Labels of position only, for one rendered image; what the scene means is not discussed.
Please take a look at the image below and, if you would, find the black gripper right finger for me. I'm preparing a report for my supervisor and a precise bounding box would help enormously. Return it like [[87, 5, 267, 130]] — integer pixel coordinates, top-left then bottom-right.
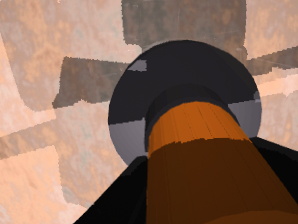
[[249, 136, 298, 204]]

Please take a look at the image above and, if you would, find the orange knob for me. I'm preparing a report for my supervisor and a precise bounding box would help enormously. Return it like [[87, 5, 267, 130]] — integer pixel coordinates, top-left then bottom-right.
[[146, 101, 298, 224]]

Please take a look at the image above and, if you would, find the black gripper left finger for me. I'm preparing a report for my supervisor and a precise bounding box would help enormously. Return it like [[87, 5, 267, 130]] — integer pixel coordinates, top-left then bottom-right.
[[73, 156, 148, 224]]

